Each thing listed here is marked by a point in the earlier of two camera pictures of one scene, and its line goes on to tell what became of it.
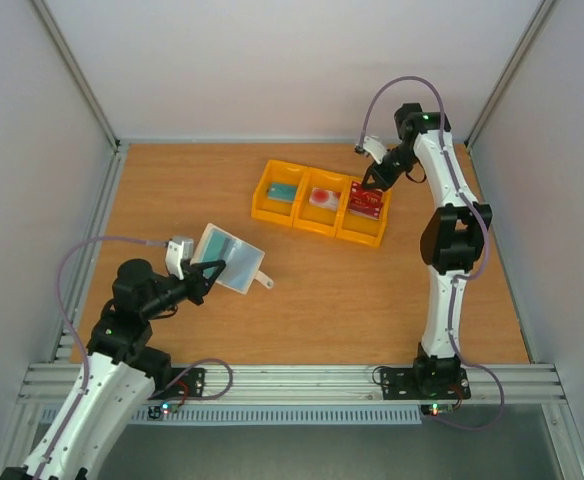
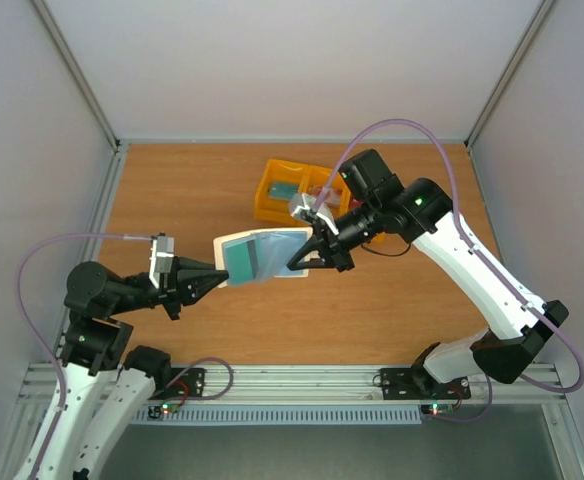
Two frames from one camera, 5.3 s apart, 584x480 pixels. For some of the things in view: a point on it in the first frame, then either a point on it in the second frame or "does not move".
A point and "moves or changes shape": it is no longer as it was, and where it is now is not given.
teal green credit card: x=214 y=248 -> x=241 y=262
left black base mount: x=187 y=386 does not move
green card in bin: x=282 y=191 does not move
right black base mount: x=400 y=384 does not move
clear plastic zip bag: x=243 y=261 moves or changes shape
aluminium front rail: x=322 y=387 does not move
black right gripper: x=384 y=170 -> x=334 y=247
